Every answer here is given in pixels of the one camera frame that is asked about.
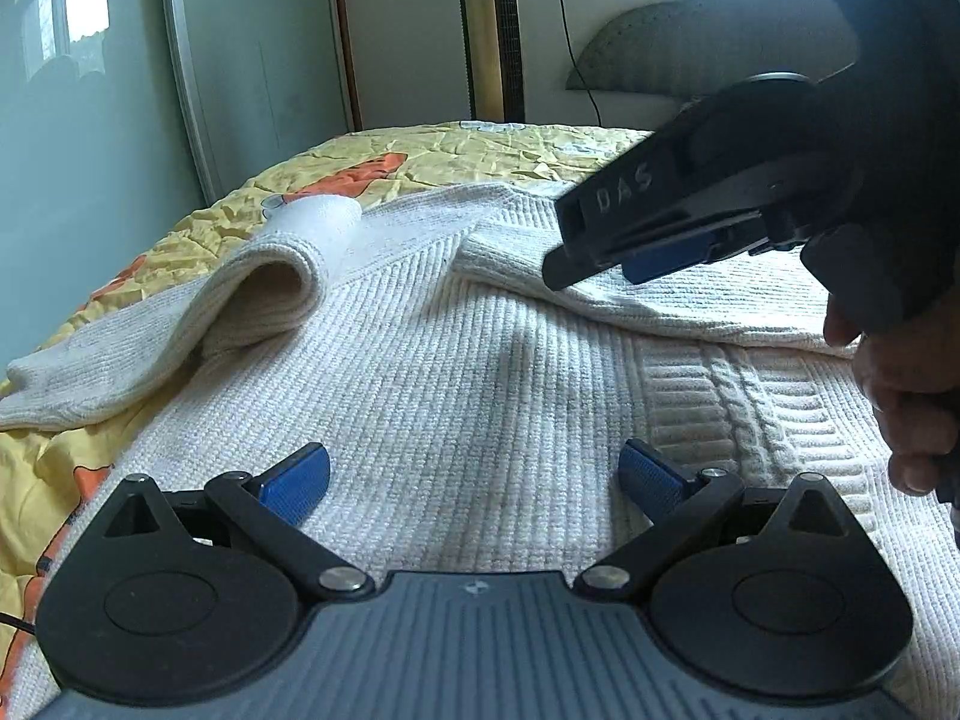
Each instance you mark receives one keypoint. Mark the person's right hand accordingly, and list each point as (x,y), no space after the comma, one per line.
(915,390)

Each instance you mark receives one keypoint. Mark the white knit sweater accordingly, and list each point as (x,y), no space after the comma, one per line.
(450,360)

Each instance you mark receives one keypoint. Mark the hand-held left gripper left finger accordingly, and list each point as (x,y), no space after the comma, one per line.
(296,480)

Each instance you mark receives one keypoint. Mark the gold and black tower fan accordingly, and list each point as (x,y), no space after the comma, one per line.
(491,30)

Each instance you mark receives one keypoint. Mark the sliding glass wardrobe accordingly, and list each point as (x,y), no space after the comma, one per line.
(97,127)

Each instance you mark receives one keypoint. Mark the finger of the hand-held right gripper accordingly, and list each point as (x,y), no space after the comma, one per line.
(667,259)
(630,195)

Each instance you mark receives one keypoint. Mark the yellow carrot-print bed quilt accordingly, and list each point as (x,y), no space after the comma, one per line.
(517,150)

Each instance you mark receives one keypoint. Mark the grey padded headboard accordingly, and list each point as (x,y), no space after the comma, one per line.
(660,45)

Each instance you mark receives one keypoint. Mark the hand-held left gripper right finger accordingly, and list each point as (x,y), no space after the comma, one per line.
(649,474)

